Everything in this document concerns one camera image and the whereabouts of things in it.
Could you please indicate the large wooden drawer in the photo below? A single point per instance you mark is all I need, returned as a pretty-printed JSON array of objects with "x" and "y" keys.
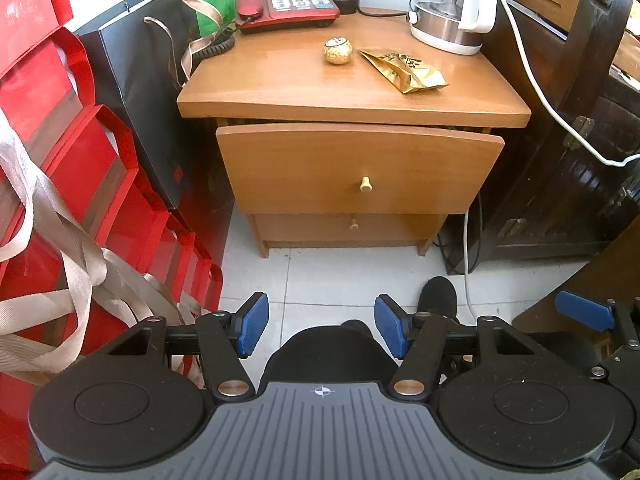
[{"x": 350, "y": 165}]

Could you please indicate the black gift bag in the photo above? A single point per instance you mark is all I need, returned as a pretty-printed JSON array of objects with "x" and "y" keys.
[{"x": 135, "y": 70}]

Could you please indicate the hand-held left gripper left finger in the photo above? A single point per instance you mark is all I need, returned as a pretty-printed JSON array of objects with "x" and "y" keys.
[{"x": 252, "y": 322}]

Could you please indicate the dark wooden cabinet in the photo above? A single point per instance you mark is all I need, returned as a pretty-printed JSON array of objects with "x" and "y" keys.
[{"x": 560, "y": 185}]

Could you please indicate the person's black shoe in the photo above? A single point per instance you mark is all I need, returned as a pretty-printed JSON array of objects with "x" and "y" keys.
[{"x": 437, "y": 297}]

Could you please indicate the gold foil ball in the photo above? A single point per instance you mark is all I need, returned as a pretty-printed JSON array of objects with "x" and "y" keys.
[{"x": 339, "y": 51}]

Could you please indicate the gold tea packet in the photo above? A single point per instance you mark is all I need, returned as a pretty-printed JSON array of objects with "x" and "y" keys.
[{"x": 400, "y": 70}]

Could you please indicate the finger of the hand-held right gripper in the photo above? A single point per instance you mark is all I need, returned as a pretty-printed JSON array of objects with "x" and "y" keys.
[{"x": 585, "y": 310}]

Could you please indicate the red telephone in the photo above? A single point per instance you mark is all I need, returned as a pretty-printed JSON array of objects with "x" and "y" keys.
[{"x": 295, "y": 2}]

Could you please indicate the glass electric kettle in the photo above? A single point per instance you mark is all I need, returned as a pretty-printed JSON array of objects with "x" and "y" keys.
[{"x": 450, "y": 15}]

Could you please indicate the wooden nightstand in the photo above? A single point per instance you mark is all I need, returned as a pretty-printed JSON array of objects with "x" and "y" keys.
[{"x": 325, "y": 85}]

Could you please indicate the person's black trouser leg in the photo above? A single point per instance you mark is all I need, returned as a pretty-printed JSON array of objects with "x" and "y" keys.
[{"x": 320, "y": 355}]

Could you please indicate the row of red gift bags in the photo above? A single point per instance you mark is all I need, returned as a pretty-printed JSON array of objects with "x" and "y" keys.
[{"x": 60, "y": 135}]

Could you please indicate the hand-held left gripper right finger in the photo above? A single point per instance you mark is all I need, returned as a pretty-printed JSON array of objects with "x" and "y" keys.
[{"x": 387, "y": 322}]

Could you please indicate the small wooden drawer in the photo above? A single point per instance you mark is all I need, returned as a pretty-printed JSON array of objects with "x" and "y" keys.
[{"x": 320, "y": 227}]

